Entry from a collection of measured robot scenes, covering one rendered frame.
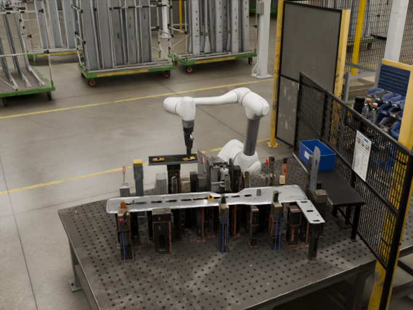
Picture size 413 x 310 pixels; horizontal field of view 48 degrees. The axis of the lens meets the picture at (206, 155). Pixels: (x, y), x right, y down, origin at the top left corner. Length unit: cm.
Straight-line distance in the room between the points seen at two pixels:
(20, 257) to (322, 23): 397
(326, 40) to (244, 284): 333
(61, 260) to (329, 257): 242
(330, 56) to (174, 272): 332
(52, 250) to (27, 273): 35
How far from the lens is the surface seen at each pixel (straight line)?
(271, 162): 337
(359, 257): 332
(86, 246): 336
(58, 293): 414
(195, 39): 1093
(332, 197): 328
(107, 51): 990
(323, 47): 556
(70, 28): 1223
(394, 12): 753
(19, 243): 485
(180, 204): 315
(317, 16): 564
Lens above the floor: 258
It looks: 24 degrees down
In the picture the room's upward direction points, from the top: straight up
